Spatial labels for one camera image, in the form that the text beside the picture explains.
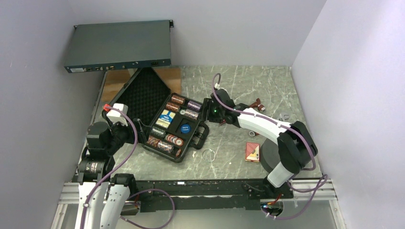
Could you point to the brown pipe fitting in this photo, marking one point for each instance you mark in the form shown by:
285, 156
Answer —
258, 105

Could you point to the blue white card deck box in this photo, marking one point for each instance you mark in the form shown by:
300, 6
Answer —
165, 118

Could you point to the orange blue chip stack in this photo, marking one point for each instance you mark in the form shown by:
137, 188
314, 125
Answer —
166, 147

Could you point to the red yellow blue chip stack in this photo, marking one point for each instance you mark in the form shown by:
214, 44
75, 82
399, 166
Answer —
153, 141

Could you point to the wooden board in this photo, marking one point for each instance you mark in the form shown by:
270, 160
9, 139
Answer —
116, 79

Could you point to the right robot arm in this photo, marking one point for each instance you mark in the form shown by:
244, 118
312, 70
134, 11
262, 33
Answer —
295, 145

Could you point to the black poker chip case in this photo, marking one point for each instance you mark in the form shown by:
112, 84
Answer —
146, 96

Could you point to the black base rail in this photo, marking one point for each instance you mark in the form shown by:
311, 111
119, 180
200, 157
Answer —
248, 194

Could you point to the grey chip stack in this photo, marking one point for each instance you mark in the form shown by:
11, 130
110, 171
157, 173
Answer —
191, 114

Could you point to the red white loose chips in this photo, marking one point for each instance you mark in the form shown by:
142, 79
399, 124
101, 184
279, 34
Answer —
177, 141

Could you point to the dark grey disc weight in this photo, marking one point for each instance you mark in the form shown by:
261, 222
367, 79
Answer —
268, 155

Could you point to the red card deck box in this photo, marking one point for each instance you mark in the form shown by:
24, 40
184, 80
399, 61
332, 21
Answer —
252, 152

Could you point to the purple chip stack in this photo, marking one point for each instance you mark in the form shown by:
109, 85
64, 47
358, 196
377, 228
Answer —
194, 106

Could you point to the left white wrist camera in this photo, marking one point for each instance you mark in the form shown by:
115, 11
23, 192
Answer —
115, 116

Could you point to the dark green rack unit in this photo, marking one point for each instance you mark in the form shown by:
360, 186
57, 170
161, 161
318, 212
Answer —
119, 45

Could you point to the orange black chip stack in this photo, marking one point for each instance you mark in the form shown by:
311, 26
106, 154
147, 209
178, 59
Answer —
178, 99
173, 107

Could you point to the blue small blind button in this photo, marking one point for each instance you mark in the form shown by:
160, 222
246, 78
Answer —
185, 128

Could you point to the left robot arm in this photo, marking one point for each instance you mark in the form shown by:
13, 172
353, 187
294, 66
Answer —
102, 195

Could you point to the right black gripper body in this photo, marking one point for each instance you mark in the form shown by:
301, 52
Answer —
214, 113

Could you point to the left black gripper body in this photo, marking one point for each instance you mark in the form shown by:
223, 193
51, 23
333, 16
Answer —
141, 138

